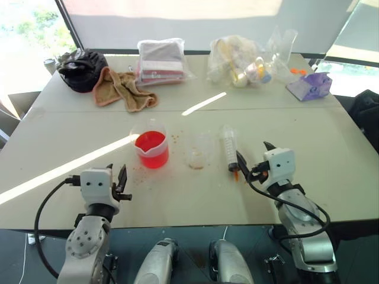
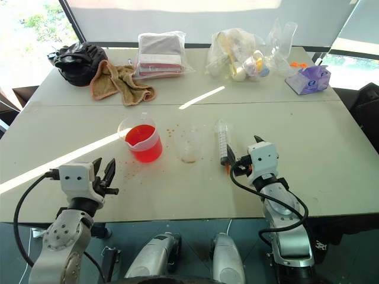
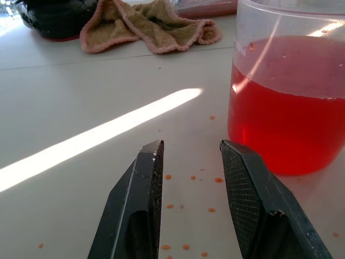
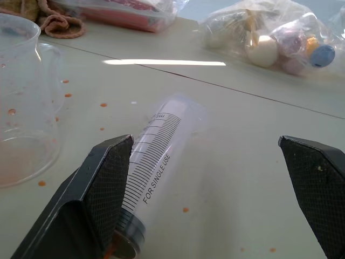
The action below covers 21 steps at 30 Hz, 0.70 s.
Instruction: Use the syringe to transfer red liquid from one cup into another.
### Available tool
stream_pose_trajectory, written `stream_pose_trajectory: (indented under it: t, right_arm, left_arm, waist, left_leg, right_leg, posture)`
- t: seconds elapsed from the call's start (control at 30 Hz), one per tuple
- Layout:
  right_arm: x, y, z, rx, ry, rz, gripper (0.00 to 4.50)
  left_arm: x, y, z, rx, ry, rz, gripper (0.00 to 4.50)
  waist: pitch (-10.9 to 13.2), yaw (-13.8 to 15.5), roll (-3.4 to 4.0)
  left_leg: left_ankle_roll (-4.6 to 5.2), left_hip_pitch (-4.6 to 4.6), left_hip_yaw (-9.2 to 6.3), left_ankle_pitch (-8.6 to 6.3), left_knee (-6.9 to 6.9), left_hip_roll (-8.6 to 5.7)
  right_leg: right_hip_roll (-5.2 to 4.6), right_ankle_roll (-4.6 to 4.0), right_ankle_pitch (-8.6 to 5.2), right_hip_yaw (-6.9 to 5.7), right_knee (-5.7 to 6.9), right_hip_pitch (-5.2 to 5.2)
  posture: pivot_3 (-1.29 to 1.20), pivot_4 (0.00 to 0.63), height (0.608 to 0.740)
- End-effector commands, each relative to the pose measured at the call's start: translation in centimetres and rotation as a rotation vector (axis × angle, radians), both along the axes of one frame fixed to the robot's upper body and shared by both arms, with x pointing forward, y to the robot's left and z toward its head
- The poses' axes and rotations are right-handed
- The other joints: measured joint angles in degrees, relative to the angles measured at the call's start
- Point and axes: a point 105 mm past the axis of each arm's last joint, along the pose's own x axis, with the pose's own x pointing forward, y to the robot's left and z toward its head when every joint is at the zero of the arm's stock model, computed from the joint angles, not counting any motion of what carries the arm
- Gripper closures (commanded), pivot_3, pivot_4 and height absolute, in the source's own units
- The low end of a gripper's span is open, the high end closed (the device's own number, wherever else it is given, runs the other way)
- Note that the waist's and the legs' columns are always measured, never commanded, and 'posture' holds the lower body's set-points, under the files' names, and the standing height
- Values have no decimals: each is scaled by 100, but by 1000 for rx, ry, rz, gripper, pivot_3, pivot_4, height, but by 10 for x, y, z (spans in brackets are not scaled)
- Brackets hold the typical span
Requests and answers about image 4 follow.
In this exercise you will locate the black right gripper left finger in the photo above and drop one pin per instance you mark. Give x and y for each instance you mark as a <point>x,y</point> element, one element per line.
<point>89,194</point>

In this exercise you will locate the plastic bag with red contents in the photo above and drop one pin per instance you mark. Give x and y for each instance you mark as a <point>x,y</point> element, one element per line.
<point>126,12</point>

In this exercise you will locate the orange crumpled cloth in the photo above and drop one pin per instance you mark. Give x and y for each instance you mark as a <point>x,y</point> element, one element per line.
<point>58,23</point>

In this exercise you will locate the clear plastic syringe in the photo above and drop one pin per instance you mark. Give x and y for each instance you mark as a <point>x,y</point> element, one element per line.
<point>156,162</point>

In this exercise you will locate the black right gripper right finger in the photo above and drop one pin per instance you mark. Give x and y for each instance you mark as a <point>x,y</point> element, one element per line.
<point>318,183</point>

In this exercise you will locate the clear bag of small toys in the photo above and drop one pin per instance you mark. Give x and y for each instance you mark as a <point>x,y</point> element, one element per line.
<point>269,40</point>

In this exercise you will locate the clear plastic beaker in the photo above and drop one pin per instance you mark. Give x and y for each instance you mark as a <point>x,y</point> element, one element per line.
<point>24,108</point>

